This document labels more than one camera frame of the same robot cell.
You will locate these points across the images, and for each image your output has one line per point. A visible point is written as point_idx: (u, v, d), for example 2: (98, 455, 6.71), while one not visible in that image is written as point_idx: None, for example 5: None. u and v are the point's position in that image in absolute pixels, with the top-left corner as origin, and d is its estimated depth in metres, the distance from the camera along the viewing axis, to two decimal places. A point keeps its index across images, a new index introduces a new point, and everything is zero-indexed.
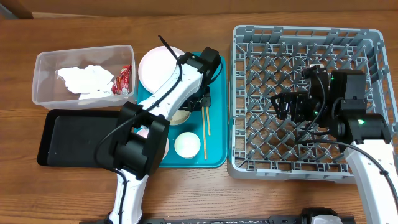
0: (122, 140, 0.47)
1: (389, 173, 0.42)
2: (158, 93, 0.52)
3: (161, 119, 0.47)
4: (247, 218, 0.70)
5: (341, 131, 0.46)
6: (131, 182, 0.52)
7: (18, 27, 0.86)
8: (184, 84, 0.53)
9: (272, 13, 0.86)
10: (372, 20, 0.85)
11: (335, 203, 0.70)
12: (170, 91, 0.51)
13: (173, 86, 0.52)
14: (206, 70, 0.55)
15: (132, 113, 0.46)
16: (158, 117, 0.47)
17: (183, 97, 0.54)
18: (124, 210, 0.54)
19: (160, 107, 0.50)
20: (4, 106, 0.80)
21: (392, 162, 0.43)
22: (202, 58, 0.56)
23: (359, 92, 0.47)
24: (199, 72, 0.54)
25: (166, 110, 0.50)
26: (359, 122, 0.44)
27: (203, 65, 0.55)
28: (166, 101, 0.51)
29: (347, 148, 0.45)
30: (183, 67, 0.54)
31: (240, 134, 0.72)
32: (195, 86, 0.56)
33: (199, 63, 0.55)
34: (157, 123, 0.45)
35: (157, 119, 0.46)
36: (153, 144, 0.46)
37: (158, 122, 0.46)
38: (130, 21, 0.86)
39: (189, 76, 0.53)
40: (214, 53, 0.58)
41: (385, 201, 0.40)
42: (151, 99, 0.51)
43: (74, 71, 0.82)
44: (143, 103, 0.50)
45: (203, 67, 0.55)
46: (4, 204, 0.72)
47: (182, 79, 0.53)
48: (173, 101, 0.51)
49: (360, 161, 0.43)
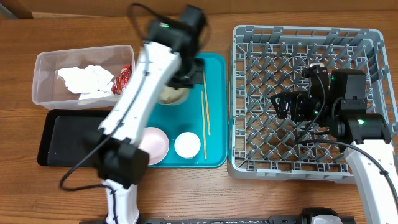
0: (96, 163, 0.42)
1: (389, 173, 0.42)
2: (122, 106, 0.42)
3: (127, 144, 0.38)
4: (247, 218, 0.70)
5: (341, 131, 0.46)
6: (119, 191, 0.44)
7: (18, 27, 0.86)
8: (153, 76, 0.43)
9: (272, 13, 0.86)
10: (371, 20, 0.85)
11: (335, 203, 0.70)
12: (136, 95, 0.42)
13: (140, 85, 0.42)
14: (186, 35, 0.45)
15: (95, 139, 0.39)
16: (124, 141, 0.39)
17: (156, 93, 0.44)
18: (117, 214, 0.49)
19: (126, 125, 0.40)
20: (4, 106, 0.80)
21: (392, 162, 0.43)
22: (178, 24, 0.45)
23: (359, 92, 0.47)
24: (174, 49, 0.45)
25: (135, 127, 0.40)
26: (359, 122, 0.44)
27: (181, 32, 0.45)
28: (131, 115, 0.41)
29: (347, 148, 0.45)
30: (150, 50, 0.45)
31: (240, 134, 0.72)
32: (172, 69, 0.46)
33: (174, 31, 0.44)
34: (124, 149, 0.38)
35: (123, 147, 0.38)
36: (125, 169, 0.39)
37: (127, 146, 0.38)
38: (130, 21, 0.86)
39: (159, 64, 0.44)
40: (195, 12, 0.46)
41: (385, 201, 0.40)
42: (114, 114, 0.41)
43: (74, 71, 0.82)
44: (105, 125, 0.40)
45: (181, 35, 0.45)
46: (4, 204, 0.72)
47: (151, 70, 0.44)
48: (143, 108, 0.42)
49: (360, 162, 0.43)
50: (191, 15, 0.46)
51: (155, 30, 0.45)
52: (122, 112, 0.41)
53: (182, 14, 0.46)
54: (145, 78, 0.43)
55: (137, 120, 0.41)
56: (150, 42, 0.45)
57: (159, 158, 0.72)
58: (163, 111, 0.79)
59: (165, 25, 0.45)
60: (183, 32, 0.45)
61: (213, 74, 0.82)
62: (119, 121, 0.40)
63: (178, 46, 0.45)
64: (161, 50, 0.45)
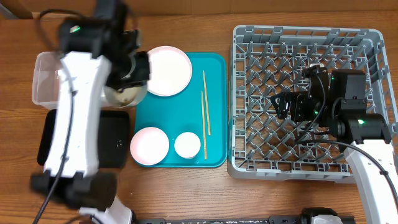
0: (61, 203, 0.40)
1: (388, 173, 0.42)
2: (60, 139, 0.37)
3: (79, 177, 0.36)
4: (247, 218, 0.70)
5: (341, 131, 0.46)
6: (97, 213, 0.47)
7: (18, 27, 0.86)
8: (83, 91, 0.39)
9: (272, 13, 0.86)
10: (371, 20, 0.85)
11: (335, 203, 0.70)
12: (71, 120, 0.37)
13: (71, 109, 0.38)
14: (104, 33, 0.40)
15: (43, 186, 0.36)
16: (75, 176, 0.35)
17: (94, 106, 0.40)
18: None
19: (71, 158, 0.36)
20: (4, 106, 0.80)
21: (392, 162, 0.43)
22: (87, 25, 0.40)
23: (360, 92, 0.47)
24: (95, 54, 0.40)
25: (83, 158, 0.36)
26: (359, 122, 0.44)
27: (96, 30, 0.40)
28: (73, 144, 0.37)
29: (347, 148, 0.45)
30: (69, 65, 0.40)
31: (240, 134, 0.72)
32: (106, 71, 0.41)
33: (89, 33, 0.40)
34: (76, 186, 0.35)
35: (76, 183, 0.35)
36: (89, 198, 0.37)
37: (79, 185, 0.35)
38: (130, 22, 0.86)
39: (85, 77, 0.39)
40: (109, 5, 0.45)
41: (385, 201, 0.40)
42: (54, 152, 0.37)
43: None
44: (50, 165, 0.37)
45: (96, 35, 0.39)
46: (5, 204, 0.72)
47: (78, 86, 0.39)
48: (84, 132, 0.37)
49: (360, 161, 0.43)
50: (108, 12, 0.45)
51: (68, 40, 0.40)
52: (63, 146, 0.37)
53: (99, 8, 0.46)
54: (74, 98, 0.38)
55: (81, 149, 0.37)
56: (66, 54, 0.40)
57: (159, 159, 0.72)
58: (163, 111, 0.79)
59: (76, 30, 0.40)
60: (101, 30, 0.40)
61: (213, 74, 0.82)
62: (63, 157, 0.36)
63: (99, 49, 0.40)
64: (81, 63, 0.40)
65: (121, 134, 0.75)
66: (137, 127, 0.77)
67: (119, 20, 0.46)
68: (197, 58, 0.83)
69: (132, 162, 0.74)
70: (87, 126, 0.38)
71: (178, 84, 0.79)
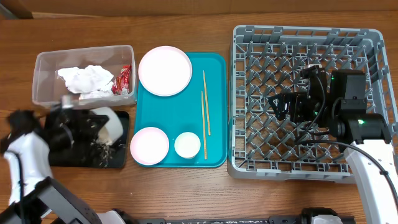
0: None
1: (388, 173, 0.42)
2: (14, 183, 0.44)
3: (38, 185, 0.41)
4: (247, 218, 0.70)
5: (341, 131, 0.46)
6: None
7: (18, 27, 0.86)
8: (25, 153, 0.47)
9: (272, 13, 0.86)
10: (371, 20, 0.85)
11: (335, 203, 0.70)
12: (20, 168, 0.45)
13: (18, 168, 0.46)
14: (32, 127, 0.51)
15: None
16: (38, 185, 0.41)
17: (37, 152, 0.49)
18: None
19: (29, 183, 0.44)
20: (4, 106, 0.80)
21: (392, 162, 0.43)
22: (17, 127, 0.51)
23: (359, 92, 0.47)
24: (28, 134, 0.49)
25: (37, 178, 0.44)
26: (359, 122, 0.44)
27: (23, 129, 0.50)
28: (28, 174, 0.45)
29: (347, 148, 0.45)
30: (16, 142, 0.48)
31: (240, 134, 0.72)
32: (41, 143, 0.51)
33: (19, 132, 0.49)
34: (40, 191, 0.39)
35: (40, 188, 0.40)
36: (59, 208, 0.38)
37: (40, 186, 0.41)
38: (130, 22, 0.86)
39: (20, 145, 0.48)
40: (20, 112, 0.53)
41: (385, 201, 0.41)
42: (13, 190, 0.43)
43: (74, 71, 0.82)
44: (12, 199, 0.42)
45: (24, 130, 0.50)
46: (5, 205, 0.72)
47: (22, 150, 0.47)
48: (32, 165, 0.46)
49: (360, 162, 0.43)
50: (21, 118, 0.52)
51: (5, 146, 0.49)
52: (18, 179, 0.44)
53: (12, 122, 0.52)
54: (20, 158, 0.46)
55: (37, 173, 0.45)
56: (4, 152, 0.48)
57: (159, 159, 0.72)
58: (163, 111, 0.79)
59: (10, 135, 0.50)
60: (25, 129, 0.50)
61: (213, 74, 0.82)
62: (21, 183, 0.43)
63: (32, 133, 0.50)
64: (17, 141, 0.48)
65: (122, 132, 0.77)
66: (137, 127, 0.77)
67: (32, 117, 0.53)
68: (197, 58, 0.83)
69: (132, 162, 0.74)
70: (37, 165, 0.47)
71: (178, 84, 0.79)
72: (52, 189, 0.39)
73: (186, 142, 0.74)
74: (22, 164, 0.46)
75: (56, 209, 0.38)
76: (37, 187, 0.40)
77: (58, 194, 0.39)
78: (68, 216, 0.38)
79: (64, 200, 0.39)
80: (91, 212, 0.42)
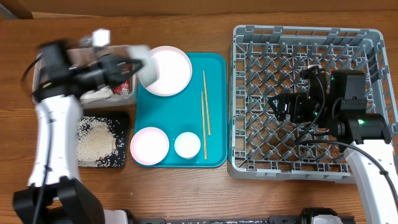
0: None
1: (389, 173, 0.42)
2: (40, 157, 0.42)
3: (66, 181, 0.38)
4: (247, 218, 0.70)
5: (341, 131, 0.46)
6: None
7: (18, 27, 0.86)
8: (60, 121, 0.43)
9: (272, 13, 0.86)
10: (371, 20, 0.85)
11: (335, 203, 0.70)
12: (50, 144, 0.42)
13: (49, 134, 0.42)
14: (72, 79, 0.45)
15: (28, 203, 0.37)
16: (61, 183, 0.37)
17: (72, 122, 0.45)
18: None
19: (55, 170, 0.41)
20: (4, 106, 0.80)
21: (392, 162, 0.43)
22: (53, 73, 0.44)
23: (359, 92, 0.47)
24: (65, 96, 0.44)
25: (64, 167, 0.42)
26: (359, 122, 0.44)
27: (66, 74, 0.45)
28: (56, 155, 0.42)
29: (347, 148, 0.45)
30: (47, 103, 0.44)
31: (240, 134, 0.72)
32: (77, 108, 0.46)
33: (58, 86, 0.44)
34: (64, 191, 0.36)
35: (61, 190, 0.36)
36: (76, 213, 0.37)
37: (63, 188, 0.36)
38: (130, 22, 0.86)
39: (58, 110, 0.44)
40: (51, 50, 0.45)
41: (385, 202, 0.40)
42: (38, 167, 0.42)
43: None
44: (34, 180, 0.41)
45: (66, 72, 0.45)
46: (4, 205, 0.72)
47: (54, 111, 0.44)
48: (62, 143, 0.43)
49: (360, 161, 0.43)
50: (56, 58, 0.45)
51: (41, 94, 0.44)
52: (45, 160, 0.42)
53: (43, 57, 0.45)
54: (53, 126, 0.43)
55: (63, 160, 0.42)
56: (40, 103, 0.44)
57: (159, 158, 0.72)
58: (163, 111, 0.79)
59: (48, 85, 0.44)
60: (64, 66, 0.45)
61: (213, 74, 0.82)
62: (46, 167, 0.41)
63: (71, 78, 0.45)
64: (58, 102, 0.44)
65: (122, 132, 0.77)
66: (137, 127, 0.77)
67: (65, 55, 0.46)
68: (197, 58, 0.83)
69: (132, 162, 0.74)
70: (69, 163, 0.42)
71: (177, 84, 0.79)
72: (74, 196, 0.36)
73: (186, 141, 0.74)
74: (51, 132, 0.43)
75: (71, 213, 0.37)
76: (64, 183, 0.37)
77: (76, 202, 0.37)
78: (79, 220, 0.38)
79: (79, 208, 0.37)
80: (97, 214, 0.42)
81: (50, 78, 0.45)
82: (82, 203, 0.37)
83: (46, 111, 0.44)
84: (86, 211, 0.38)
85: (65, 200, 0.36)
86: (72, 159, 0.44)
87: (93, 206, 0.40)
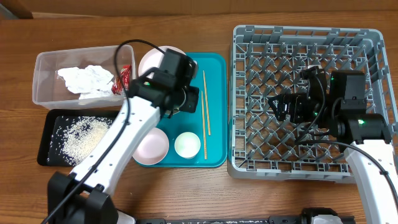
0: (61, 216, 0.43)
1: (389, 173, 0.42)
2: (97, 151, 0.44)
3: (98, 191, 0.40)
4: (247, 218, 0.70)
5: (341, 131, 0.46)
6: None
7: (18, 27, 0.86)
8: (134, 127, 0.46)
9: (272, 13, 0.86)
10: (371, 20, 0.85)
11: (335, 203, 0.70)
12: (112, 143, 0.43)
13: (118, 134, 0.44)
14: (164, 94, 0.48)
15: (63, 186, 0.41)
16: (95, 189, 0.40)
17: (137, 138, 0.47)
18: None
19: (99, 173, 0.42)
20: (4, 106, 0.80)
21: (392, 162, 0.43)
22: (158, 81, 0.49)
23: (359, 92, 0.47)
24: (154, 107, 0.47)
25: (108, 174, 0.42)
26: (359, 122, 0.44)
27: (160, 90, 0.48)
28: (107, 162, 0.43)
29: (347, 148, 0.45)
30: (132, 103, 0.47)
31: (240, 134, 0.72)
32: (152, 123, 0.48)
33: (153, 93, 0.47)
34: (94, 198, 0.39)
35: (94, 196, 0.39)
36: (92, 218, 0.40)
37: (95, 196, 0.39)
38: (130, 22, 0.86)
39: (140, 116, 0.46)
40: (175, 58, 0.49)
41: (385, 202, 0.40)
42: (87, 161, 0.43)
43: (73, 71, 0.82)
44: (78, 170, 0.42)
45: (161, 91, 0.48)
46: (4, 205, 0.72)
47: (136, 116, 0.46)
48: (119, 154, 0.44)
49: (360, 162, 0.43)
50: (173, 66, 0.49)
51: (138, 84, 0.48)
52: (97, 157, 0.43)
53: (164, 62, 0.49)
54: (125, 129, 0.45)
55: (111, 168, 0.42)
56: (134, 97, 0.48)
57: (158, 159, 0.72)
58: None
59: (147, 84, 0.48)
60: (171, 80, 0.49)
61: (213, 74, 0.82)
62: (92, 167, 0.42)
63: (160, 97, 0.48)
64: (142, 107, 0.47)
65: None
66: None
67: (180, 71, 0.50)
68: (197, 58, 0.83)
69: (132, 162, 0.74)
70: (112, 176, 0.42)
71: None
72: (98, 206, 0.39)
73: (189, 144, 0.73)
74: (119, 139, 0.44)
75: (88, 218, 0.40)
76: (97, 193, 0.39)
77: (96, 212, 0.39)
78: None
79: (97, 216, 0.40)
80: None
81: (152, 79, 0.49)
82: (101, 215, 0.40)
83: (130, 109, 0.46)
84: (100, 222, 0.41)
85: (90, 205, 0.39)
86: (116, 173, 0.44)
87: (111, 216, 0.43)
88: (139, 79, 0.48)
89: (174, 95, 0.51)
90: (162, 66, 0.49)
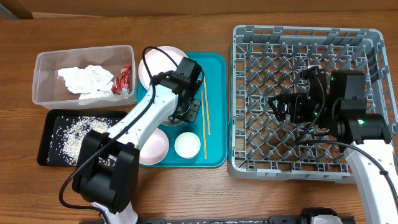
0: (87, 174, 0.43)
1: (389, 173, 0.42)
2: (127, 119, 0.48)
3: (130, 147, 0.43)
4: (247, 218, 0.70)
5: (341, 131, 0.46)
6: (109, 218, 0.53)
7: (18, 27, 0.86)
8: (158, 106, 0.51)
9: (272, 13, 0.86)
10: (371, 20, 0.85)
11: (335, 203, 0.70)
12: (140, 114, 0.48)
13: (145, 109, 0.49)
14: (181, 89, 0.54)
15: (96, 142, 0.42)
16: (127, 145, 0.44)
17: (158, 117, 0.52)
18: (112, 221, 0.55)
19: (129, 134, 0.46)
20: (4, 106, 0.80)
21: (391, 162, 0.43)
22: (176, 77, 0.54)
23: (359, 92, 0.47)
24: (174, 94, 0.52)
25: (137, 136, 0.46)
26: (359, 122, 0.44)
27: (178, 85, 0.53)
28: (135, 127, 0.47)
29: (347, 148, 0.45)
30: (157, 88, 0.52)
31: (240, 134, 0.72)
32: (169, 109, 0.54)
33: (171, 85, 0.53)
34: (126, 153, 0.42)
35: (126, 149, 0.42)
36: (120, 174, 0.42)
37: (127, 152, 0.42)
38: (130, 22, 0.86)
39: (163, 97, 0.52)
40: (192, 63, 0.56)
41: (386, 202, 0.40)
42: (119, 125, 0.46)
43: (73, 71, 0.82)
44: (111, 130, 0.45)
45: (177, 88, 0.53)
46: (4, 205, 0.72)
47: (158, 98, 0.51)
48: (146, 122, 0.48)
49: (360, 162, 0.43)
50: (190, 68, 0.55)
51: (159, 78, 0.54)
52: (127, 123, 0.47)
53: (181, 66, 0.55)
54: (150, 106, 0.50)
55: (140, 132, 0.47)
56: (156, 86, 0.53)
57: (159, 159, 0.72)
58: None
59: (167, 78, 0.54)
60: (188, 79, 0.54)
61: (213, 74, 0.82)
62: (124, 128, 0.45)
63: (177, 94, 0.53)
64: (164, 92, 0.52)
65: None
66: None
67: (194, 74, 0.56)
68: (196, 58, 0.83)
69: None
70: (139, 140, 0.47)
71: None
72: (130, 160, 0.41)
73: (189, 143, 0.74)
74: (144, 113, 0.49)
75: (115, 173, 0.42)
76: (129, 148, 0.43)
77: (127, 167, 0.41)
78: (118, 183, 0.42)
79: (125, 173, 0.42)
80: (128, 190, 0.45)
81: (171, 75, 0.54)
82: (130, 170, 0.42)
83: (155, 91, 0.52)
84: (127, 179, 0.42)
85: (121, 158, 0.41)
86: (142, 139, 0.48)
87: (134, 178, 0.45)
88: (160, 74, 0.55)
89: (187, 94, 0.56)
90: (180, 68, 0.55)
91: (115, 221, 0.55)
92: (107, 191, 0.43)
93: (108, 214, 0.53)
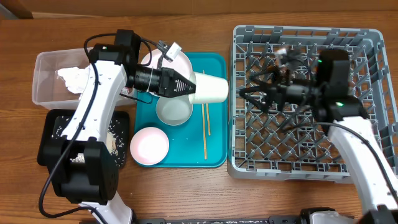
0: (63, 180, 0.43)
1: (369, 141, 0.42)
2: (78, 112, 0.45)
3: (93, 142, 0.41)
4: (247, 218, 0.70)
5: (323, 115, 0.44)
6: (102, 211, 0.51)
7: (18, 27, 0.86)
8: (105, 85, 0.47)
9: (272, 13, 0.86)
10: (372, 20, 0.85)
11: (335, 203, 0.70)
12: (91, 102, 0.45)
13: (92, 95, 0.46)
14: (125, 55, 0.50)
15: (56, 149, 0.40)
16: (89, 142, 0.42)
17: (112, 95, 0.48)
18: (108, 221, 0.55)
19: (87, 129, 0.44)
20: (4, 106, 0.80)
21: (371, 133, 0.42)
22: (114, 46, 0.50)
23: (344, 76, 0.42)
24: (118, 63, 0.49)
25: (96, 125, 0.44)
26: (337, 105, 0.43)
27: (120, 53, 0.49)
28: (91, 117, 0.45)
29: (329, 127, 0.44)
30: (98, 66, 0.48)
31: (240, 134, 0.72)
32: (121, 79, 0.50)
33: (113, 53, 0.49)
34: (90, 150, 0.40)
35: (88, 145, 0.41)
36: (92, 170, 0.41)
37: (90, 148, 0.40)
38: (130, 22, 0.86)
39: (108, 74, 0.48)
40: (128, 36, 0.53)
41: (370, 168, 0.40)
42: (73, 123, 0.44)
43: (73, 70, 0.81)
44: (66, 132, 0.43)
45: (119, 56, 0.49)
46: (3, 205, 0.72)
47: (103, 72, 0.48)
48: (100, 109, 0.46)
49: (343, 137, 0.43)
50: (128, 38, 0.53)
51: (96, 51, 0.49)
52: (81, 117, 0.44)
53: (117, 39, 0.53)
54: (97, 89, 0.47)
55: (97, 121, 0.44)
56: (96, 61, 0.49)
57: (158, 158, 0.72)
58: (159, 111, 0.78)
59: (105, 48, 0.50)
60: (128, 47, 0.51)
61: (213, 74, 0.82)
62: (80, 125, 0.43)
63: (122, 60, 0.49)
64: (107, 67, 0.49)
65: (122, 132, 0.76)
66: (137, 126, 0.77)
67: (134, 46, 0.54)
68: (197, 58, 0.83)
69: (132, 162, 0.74)
70: (100, 128, 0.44)
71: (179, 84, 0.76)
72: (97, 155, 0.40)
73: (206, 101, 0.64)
74: (93, 99, 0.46)
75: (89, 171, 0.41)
76: (90, 144, 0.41)
77: (96, 162, 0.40)
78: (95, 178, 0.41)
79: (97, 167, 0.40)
80: (112, 177, 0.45)
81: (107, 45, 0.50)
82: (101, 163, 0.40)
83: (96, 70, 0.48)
84: (102, 172, 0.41)
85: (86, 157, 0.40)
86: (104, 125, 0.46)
87: (111, 166, 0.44)
88: (97, 46, 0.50)
89: (134, 61, 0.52)
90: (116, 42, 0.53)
91: (112, 219, 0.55)
92: (89, 188, 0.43)
93: (101, 211, 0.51)
